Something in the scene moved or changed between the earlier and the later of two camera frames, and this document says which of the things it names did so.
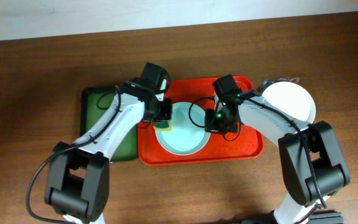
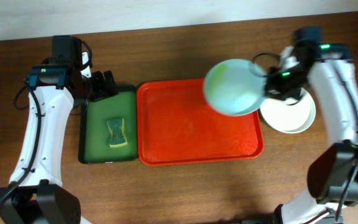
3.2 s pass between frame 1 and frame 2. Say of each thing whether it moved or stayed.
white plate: stayed
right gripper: moved
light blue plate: moved
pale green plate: moved
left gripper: moved
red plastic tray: stayed
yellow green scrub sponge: moved
